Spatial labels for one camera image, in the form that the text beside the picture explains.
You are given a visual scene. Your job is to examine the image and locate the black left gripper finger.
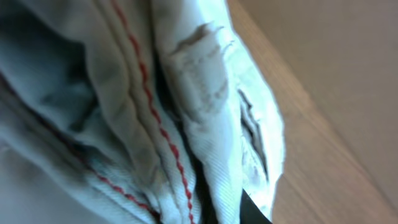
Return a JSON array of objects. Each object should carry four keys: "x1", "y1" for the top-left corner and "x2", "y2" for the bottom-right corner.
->
[{"x1": 240, "y1": 190, "x2": 272, "y2": 224}]

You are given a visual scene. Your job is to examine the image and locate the beige khaki shorts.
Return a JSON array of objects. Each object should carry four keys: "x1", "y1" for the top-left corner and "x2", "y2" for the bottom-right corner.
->
[{"x1": 1, "y1": 0, "x2": 285, "y2": 223}]

